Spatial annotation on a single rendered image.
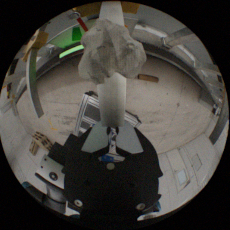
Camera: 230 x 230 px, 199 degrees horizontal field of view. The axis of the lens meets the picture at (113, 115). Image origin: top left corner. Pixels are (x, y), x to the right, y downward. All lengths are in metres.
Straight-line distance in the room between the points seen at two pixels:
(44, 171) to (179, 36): 0.59
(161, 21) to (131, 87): 0.86
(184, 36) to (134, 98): 0.94
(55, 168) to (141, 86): 1.11
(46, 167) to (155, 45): 0.58
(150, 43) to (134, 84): 0.75
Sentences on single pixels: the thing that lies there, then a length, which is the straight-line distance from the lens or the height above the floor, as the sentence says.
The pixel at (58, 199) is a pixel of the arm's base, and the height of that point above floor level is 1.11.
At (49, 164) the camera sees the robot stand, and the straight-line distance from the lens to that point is 0.30.
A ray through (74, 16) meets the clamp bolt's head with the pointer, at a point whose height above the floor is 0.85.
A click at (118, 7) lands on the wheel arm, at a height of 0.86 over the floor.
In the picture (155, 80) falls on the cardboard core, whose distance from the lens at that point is 1.01.
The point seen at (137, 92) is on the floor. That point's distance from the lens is 1.00.
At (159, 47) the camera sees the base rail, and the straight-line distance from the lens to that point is 0.33.
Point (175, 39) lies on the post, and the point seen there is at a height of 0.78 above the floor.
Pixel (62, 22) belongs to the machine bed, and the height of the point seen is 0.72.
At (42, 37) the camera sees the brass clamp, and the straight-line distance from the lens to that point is 0.30.
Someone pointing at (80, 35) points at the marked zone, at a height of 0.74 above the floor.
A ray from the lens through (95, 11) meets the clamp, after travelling 0.21.
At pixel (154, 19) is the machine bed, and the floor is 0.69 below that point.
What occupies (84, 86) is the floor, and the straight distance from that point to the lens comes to 1.03.
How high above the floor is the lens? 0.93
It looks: 59 degrees down
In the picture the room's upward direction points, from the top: 178 degrees counter-clockwise
